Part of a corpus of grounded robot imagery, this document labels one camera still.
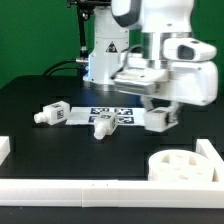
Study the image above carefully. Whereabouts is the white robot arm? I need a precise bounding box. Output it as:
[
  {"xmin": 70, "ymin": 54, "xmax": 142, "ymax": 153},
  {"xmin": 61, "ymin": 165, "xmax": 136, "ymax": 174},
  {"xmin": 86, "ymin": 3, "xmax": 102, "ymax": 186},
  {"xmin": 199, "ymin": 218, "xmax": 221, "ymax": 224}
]
[{"xmin": 84, "ymin": 0, "xmax": 218, "ymax": 123}]

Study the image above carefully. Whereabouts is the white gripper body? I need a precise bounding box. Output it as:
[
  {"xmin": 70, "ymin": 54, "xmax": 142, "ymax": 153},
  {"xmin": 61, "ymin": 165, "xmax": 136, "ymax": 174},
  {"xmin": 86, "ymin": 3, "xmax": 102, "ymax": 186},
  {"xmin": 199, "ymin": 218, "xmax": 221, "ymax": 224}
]
[{"xmin": 140, "ymin": 61, "xmax": 218, "ymax": 106}]

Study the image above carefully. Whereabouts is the white obstacle fence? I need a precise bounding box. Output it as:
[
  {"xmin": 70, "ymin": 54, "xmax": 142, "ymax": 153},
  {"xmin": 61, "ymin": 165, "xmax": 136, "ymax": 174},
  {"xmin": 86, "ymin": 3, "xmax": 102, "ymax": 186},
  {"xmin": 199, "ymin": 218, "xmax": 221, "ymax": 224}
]
[{"xmin": 0, "ymin": 139, "xmax": 224, "ymax": 208}]

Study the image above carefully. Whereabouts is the white round stool seat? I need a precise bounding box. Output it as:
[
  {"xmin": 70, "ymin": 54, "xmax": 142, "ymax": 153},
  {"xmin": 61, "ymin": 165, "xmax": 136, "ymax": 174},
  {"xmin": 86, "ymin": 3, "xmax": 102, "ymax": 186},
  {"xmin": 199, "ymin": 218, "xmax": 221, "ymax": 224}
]
[{"xmin": 148, "ymin": 149, "xmax": 214, "ymax": 182}]

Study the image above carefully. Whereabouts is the white block left edge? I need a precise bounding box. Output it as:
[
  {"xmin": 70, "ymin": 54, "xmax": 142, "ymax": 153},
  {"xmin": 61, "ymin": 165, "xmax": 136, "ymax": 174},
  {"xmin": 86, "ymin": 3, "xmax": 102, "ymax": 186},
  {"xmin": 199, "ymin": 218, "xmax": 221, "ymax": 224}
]
[{"xmin": 0, "ymin": 136, "xmax": 10, "ymax": 165}]

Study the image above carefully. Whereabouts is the white paper marker sheet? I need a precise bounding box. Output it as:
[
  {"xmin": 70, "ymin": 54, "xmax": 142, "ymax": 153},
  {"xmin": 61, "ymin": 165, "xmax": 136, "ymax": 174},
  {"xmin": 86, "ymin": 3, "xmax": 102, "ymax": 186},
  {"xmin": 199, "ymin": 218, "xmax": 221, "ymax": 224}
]
[{"xmin": 66, "ymin": 107, "xmax": 144, "ymax": 126}]

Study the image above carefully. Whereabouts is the black cable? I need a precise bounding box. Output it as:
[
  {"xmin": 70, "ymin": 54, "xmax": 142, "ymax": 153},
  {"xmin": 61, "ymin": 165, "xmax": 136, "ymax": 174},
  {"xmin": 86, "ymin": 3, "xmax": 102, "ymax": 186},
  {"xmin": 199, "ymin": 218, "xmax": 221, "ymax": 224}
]
[{"xmin": 41, "ymin": 59, "xmax": 88, "ymax": 78}]

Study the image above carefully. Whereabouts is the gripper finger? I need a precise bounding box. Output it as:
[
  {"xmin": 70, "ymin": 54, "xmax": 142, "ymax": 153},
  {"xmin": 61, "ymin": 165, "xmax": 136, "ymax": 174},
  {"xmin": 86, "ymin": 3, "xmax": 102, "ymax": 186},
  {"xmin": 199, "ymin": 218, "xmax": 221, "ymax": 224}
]
[
  {"xmin": 141, "ymin": 96, "xmax": 154, "ymax": 114},
  {"xmin": 168, "ymin": 101, "xmax": 182, "ymax": 122}
]

